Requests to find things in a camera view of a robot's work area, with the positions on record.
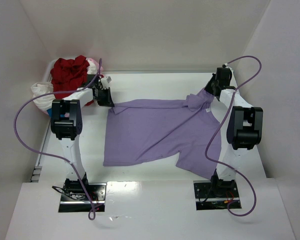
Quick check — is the purple t-shirt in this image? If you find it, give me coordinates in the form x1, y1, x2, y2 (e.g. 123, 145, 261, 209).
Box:
103, 90, 222, 179

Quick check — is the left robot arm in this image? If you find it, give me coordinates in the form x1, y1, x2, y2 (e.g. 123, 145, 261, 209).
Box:
50, 74, 115, 200

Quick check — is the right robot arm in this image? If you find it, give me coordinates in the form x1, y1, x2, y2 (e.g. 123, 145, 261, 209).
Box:
204, 66, 263, 170

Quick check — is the pink t-shirt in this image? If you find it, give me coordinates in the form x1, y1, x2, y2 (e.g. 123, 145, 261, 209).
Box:
86, 58, 104, 75

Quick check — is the red t-shirt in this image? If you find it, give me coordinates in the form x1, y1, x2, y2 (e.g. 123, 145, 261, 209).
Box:
50, 55, 89, 92

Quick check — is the blue t-shirt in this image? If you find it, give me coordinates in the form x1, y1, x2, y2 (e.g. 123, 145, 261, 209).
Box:
47, 108, 69, 121

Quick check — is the white laundry basket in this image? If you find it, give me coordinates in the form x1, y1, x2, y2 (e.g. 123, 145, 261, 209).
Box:
42, 59, 58, 83

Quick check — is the white t-shirt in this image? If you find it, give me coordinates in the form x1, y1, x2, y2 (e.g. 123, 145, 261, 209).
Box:
30, 82, 56, 115

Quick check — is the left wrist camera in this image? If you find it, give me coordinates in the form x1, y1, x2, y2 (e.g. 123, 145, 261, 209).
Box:
101, 76, 112, 85

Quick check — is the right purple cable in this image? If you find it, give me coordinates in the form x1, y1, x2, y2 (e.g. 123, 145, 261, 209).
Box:
204, 55, 263, 217

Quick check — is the purple cable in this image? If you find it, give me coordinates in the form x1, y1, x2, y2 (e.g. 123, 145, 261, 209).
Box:
204, 55, 263, 217
13, 57, 109, 221

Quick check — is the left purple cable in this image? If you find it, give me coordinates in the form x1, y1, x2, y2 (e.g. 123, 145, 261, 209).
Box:
13, 57, 109, 221

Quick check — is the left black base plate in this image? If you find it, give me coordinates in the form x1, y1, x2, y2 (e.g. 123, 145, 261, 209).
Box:
54, 182, 107, 213

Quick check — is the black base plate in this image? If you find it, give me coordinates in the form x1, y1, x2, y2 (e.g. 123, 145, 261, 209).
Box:
193, 180, 242, 211
54, 182, 107, 213

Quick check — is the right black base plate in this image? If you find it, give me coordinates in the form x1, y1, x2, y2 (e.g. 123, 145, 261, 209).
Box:
193, 180, 242, 211

